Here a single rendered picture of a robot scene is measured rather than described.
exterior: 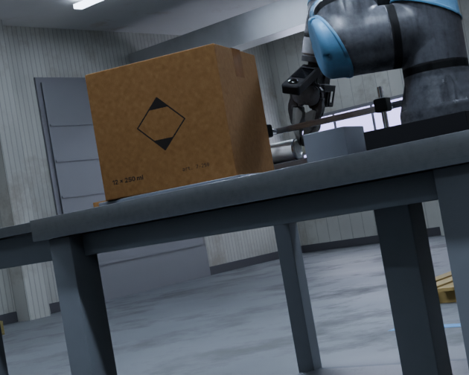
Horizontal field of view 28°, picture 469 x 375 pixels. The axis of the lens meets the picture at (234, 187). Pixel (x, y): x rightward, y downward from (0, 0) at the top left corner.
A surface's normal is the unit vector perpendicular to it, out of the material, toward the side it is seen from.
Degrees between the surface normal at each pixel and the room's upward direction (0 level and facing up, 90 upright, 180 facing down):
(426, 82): 72
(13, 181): 90
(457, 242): 90
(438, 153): 90
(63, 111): 90
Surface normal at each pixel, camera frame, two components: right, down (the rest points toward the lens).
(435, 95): -0.34, -0.29
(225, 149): -0.36, 0.04
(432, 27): -0.04, -0.03
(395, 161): -0.64, 0.09
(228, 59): 0.92, -0.17
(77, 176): 0.75, -0.15
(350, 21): -0.08, -0.33
